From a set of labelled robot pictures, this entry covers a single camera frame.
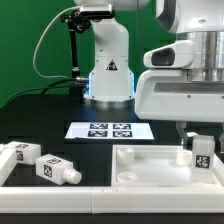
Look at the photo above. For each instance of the white front fence rail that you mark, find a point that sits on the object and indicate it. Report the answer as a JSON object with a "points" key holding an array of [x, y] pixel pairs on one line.
{"points": [[97, 200]]}

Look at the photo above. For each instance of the white square table top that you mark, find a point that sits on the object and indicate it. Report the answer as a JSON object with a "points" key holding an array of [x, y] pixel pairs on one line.
{"points": [[158, 166]]}

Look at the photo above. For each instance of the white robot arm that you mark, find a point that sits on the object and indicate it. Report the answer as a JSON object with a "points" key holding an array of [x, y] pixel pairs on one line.
{"points": [[200, 21]]}

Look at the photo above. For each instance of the white marker tag sheet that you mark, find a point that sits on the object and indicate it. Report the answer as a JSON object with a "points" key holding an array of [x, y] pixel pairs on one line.
{"points": [[109, 131]]}

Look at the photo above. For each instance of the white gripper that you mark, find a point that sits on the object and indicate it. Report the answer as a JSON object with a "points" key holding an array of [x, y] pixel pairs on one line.
{"points": [[168, 95]]}

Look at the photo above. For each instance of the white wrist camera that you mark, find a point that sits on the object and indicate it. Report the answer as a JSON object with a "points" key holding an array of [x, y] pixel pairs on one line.
{"points": [[176, 55]]}

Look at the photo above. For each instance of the white fence rail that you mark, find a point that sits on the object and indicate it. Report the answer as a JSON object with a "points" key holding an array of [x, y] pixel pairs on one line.
{"points": [[97, 200], [8, 161]]}

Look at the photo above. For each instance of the white left fence rail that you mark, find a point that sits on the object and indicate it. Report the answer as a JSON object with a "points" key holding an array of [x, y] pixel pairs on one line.
{"points": [[8, 161]]}

